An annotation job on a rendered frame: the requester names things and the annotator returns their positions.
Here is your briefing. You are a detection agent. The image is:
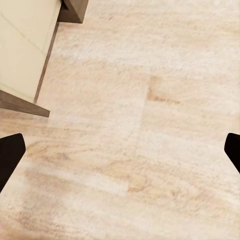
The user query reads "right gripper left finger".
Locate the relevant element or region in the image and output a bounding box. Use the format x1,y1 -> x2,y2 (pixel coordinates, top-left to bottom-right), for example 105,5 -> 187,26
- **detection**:
0,133 -> 26,193

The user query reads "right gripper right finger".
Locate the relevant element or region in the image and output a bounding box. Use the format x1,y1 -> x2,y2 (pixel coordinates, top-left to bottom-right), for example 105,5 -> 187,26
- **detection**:
224,133 -> 240,173

